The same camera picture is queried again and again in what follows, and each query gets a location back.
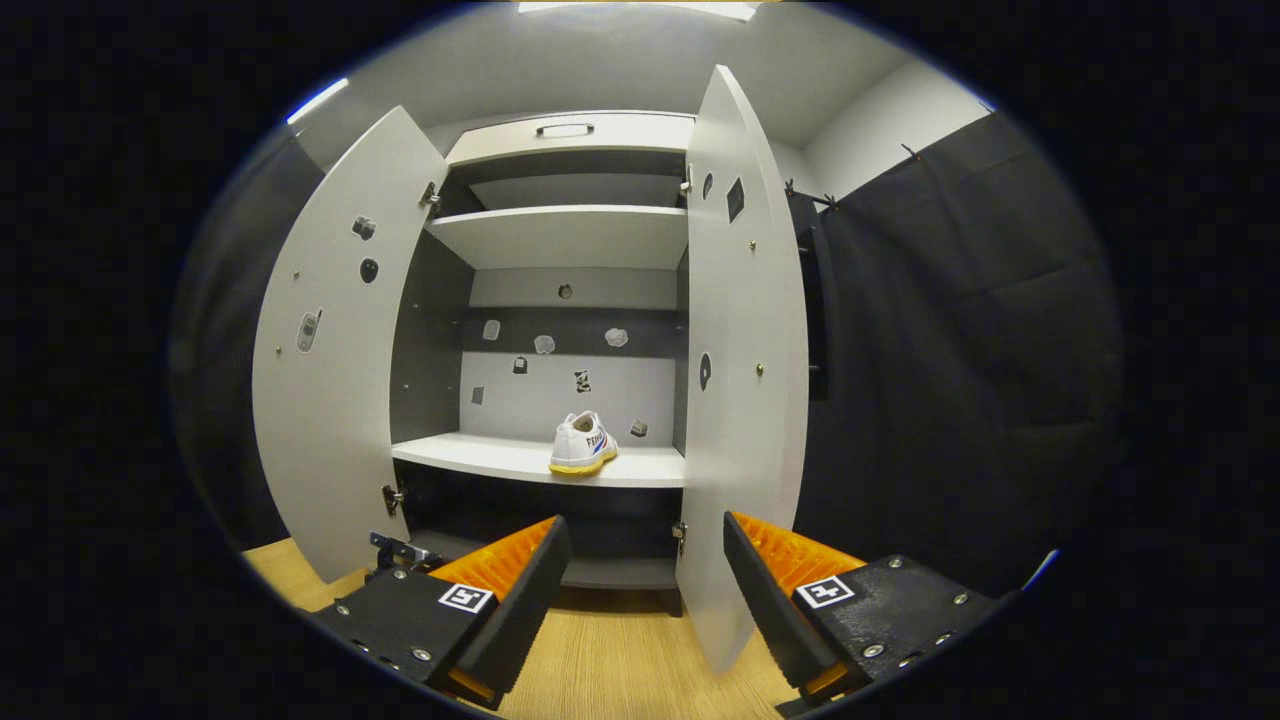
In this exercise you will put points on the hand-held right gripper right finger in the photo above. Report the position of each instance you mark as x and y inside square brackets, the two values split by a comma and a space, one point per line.
[765, 610]

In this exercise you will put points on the narrow ceiling light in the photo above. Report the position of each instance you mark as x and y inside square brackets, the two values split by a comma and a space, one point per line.
[318, 100]

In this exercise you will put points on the white cabinet shelf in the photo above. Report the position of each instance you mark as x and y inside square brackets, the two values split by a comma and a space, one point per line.
[570, 238]
[480, 458]

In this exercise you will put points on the white shoe yellow sole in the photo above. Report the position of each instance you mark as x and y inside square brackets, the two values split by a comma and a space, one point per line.
[582, 445]

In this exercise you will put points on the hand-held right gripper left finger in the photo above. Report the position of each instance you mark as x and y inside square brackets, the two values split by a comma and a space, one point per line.
[525, 610]

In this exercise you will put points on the white shoe cabinet door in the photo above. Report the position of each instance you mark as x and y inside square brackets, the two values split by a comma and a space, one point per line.
[340, 430]
[745, 400]

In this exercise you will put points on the black backdrop cloth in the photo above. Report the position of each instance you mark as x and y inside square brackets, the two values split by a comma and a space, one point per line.
[980, 380]

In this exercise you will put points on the white cabinet drawer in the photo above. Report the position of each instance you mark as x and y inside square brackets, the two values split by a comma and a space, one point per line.
[600, 145]

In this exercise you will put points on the large ceiling light panel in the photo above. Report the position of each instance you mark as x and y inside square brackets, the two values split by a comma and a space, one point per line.
[640, 8]

